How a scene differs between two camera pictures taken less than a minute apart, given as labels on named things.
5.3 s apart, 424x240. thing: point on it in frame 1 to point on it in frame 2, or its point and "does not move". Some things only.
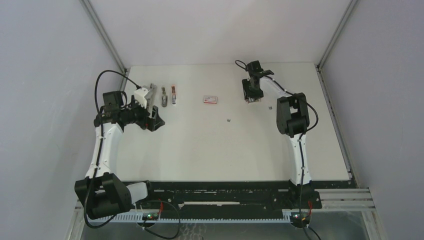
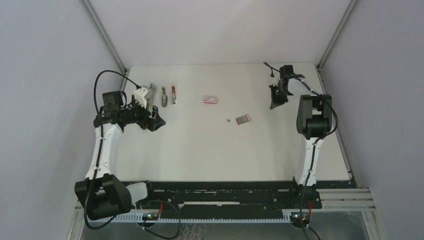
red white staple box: (210, 99) does not move
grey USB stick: (164, 99) does not move
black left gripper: (152, 124) does not move
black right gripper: (259, 94) to (276, 102)
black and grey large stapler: (151, 98) does not move
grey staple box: (250, 99) to (243, 119)
